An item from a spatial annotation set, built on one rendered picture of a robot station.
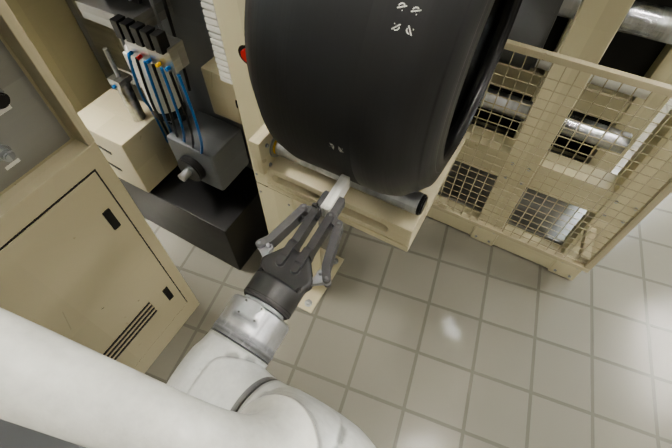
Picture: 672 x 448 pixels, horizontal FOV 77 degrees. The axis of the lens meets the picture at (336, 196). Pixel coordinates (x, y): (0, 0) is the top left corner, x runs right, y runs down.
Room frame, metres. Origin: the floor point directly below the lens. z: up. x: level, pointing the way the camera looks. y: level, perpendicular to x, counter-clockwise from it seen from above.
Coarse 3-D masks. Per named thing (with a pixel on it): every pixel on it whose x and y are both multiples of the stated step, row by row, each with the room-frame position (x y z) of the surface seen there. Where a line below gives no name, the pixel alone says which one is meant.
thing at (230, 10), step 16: (224, 0) 0.76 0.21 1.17; (240, 0) 0.74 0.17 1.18; (224, 16) 0.76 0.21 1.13; (240, 16) 0.74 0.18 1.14; (224, 32) 0.77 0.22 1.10; (240, 32) 0.75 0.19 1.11; (224, 48) 0.77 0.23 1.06; (240, 48) 0.75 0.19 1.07; (240, 64) 0.75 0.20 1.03; (240, 80) 0.76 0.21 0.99; (240, 96) 0.76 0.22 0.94; (240, 112) 0.77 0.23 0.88; (256, 112) 0.75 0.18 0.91; (256, 128) 0.75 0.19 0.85; (256, 176) 0.77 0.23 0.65; (272, 192) 0.74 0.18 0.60; (272, 208) 0.75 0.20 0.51; (288, 208) 0.72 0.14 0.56; (272, 224) 0.76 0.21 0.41; (288, 240) 0.73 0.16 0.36
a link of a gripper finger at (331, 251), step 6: (336, 222) 0.35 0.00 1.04; (342, 222) 0.35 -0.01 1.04; (336, 228) 0.34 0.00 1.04; (336, 234) 0.33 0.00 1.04; (330, 240) 0.32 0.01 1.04; (336, 240) 0.32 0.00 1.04; (330, 246) 0.31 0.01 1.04; (336, 246) 0.31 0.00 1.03; (330, 252) 0.30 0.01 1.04; (336, 252) 0.31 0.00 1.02; (324, 258) 0.29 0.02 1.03; (330, 258) 0.29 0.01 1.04; (324, 264) 0.28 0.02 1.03; (330, 264) 0.28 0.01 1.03; (324, 270) 0.27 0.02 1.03; (330, 270) 0.28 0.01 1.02; (324, 276) 0.26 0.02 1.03; (330, 276) 0.27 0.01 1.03; (324, 282) 0.26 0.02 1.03
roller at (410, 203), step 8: (280, 152) 0.62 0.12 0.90; (288, 152) 0.61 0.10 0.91; (296, 160) 0.60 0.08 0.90; (312, 168) 0.58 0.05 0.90; (320, 168) 0.57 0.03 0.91; (328, 176) 0.56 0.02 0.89; (336, 176) 0.55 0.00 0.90; (352, 184) 0.53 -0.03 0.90; (368, 192) 0.52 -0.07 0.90; (376, 192) 0.51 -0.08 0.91; (416, 192) 0.50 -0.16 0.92; (384, 200) 0.50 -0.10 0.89; (392, 200) 0.49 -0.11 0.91; (400, 200) 0.49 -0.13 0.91; (408, 200) 0.48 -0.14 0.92; (416, 200) 0.48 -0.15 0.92; (424, 200) 0.48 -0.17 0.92; (408, 208) 0.47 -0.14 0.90; (416, 208) 0.47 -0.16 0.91
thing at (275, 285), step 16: (272, 256) 0.30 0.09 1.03; (256, 272) 0.27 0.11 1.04; (272, 272) 0.27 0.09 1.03; (288, 272) 0.27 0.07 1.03; (304, 272) 0.27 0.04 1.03; (256, 288) 0.24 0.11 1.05; (272, 288) 0.24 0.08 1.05; (288, 288) 0.24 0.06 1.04; (304, 288) 0.25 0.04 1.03; (272, 304) 0.22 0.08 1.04; (288, 304) 0.22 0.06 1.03
